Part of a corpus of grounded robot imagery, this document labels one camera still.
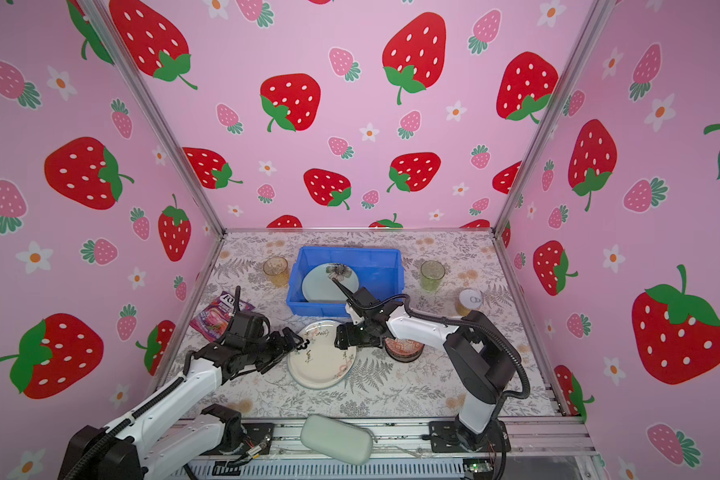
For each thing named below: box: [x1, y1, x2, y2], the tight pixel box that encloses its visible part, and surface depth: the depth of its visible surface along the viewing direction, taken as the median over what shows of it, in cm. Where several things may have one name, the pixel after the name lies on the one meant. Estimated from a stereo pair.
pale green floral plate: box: [302, 262, 360, 301], surface depth 107 cm
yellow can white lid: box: [455, 288, 483, 317], surface depth 96 cm
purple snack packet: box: [190, 291, 255, 342], surface depth 95 cm
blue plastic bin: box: [286, 246, 405, 317], surface depth 109 cm
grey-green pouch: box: [301, 414, 378, 466], surface depth 73 cm
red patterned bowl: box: [385, 338, 425, 356], surface depth 83 cm
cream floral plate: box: [287, 320, 357, 389], surface depth 87 cm
